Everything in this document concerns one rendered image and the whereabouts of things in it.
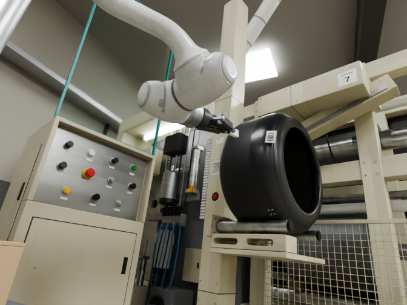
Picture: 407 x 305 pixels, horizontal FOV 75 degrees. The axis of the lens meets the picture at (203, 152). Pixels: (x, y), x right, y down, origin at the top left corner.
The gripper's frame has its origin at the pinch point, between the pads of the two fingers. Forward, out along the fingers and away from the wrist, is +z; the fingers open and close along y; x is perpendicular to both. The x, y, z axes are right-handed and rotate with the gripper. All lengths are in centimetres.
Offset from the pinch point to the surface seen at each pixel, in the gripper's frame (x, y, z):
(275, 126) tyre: -4.2, -9.9, 16.6
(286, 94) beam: -42, 3, 62
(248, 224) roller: 34.6, 5.5, 17.0
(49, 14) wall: -221, 267, -10
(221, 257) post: 49, 25, 23
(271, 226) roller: 35.4, -4.6, 16.9
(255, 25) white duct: -118, 29, 77
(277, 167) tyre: 13.6, -11.2, 13.3
